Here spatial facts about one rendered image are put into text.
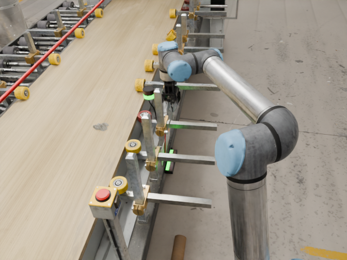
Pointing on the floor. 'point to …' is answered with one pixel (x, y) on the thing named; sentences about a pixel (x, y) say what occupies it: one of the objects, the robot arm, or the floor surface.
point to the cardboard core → (178, 247)
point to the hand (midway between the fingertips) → (172, 109)
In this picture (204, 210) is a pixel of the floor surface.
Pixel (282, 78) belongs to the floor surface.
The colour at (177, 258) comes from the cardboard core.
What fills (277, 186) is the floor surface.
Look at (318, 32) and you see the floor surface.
